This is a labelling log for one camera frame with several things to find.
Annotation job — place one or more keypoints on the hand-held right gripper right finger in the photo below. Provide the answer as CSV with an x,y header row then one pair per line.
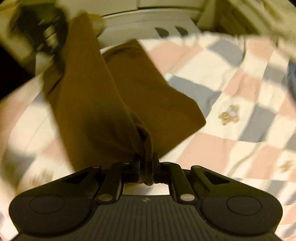
x,y
156,170

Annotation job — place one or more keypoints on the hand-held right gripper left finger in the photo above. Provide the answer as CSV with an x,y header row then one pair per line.
x,y
136,169

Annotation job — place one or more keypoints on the brown sweater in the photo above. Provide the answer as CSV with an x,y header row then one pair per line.
x,y
92,104

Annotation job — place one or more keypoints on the white panel with oval holes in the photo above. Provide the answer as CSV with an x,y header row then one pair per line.
x,y
138,25

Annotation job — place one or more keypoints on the checkered bear print quilt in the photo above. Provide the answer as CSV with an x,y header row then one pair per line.
x,y
242,92

